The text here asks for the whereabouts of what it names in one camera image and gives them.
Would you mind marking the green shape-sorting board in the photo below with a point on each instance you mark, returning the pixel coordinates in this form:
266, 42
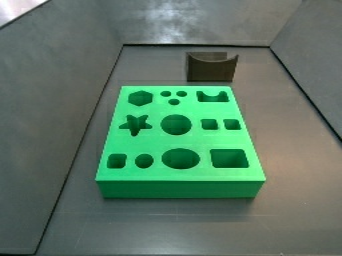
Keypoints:
178, 144

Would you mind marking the black curved holder block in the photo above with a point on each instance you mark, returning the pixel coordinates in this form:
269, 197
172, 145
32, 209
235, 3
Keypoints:
210, 66

